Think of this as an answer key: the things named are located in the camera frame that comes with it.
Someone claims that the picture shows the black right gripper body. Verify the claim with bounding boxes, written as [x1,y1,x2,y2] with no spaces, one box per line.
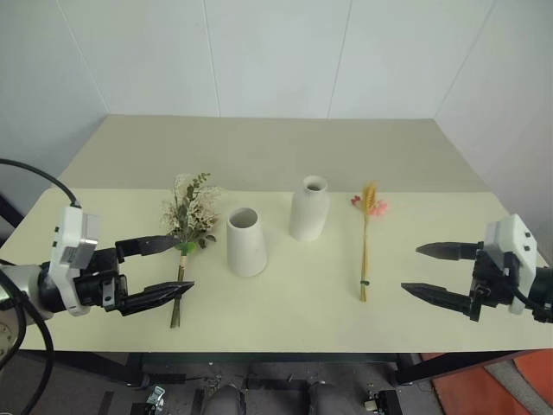
[468,241,521,323]

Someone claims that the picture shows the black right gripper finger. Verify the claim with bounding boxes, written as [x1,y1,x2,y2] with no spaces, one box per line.
[400,282,474,320]
[415,241,485,263]

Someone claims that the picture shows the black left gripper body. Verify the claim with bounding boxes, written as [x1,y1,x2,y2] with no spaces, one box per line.
[73,246,130,316]

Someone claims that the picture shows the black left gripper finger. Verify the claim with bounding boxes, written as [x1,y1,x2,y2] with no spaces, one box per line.
[120,280,196,317]
[114,234,183,263]

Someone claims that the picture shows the yellow wheat and pink flowers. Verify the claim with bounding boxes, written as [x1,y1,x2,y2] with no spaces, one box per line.
[349,181,391,303]

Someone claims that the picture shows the white conical ceramic vase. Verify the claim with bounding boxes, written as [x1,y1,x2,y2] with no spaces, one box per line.
[226,206,269,278]

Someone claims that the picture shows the white bottle-shaped ceramic vase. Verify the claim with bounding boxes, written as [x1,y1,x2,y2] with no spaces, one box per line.
[288,174,332,243]

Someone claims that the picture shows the green and white dried bouquet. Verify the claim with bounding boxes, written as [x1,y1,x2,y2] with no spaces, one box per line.
[161,172,224,329]

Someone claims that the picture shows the silver robot torso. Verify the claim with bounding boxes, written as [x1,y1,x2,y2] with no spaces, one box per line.
[0,297,25,369]

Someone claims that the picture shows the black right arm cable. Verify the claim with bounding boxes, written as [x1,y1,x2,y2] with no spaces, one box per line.
[512,288,548,324]

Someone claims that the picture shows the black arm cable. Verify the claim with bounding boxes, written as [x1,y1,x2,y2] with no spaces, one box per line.
[512,288,548,324]
[0,158,84,211]

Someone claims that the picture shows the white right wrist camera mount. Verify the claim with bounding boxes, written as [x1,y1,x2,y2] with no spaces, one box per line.
[483,213,539,315]

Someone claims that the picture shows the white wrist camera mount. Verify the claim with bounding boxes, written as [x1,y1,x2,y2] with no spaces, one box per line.
[48,206,102,317]
[483,213,539,315]

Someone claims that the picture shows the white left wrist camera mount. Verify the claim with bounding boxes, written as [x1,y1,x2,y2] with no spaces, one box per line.
[48,206,102,317]

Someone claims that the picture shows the thick black torso cable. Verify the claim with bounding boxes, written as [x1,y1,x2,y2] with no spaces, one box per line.
[0,258,56,415]

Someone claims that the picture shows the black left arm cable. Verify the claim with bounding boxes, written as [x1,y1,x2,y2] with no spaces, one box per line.
[0,158,84,211]

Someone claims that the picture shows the black metal table frame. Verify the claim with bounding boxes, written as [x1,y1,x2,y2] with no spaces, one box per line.
[50,351,533,387]

